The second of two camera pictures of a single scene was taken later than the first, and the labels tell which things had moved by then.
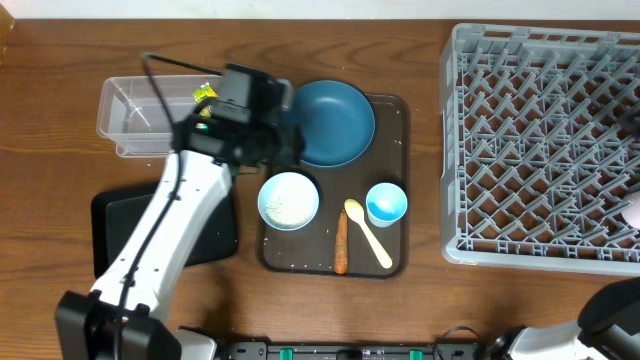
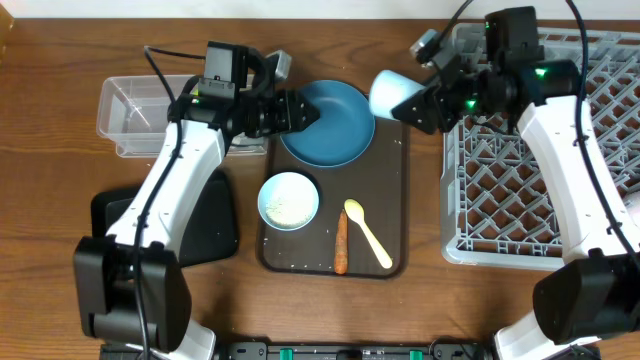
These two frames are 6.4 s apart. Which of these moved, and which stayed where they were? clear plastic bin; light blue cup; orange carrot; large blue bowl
Moved: light blue cup
Stayed: large blue bowl; orange carrot; clear plastic bin
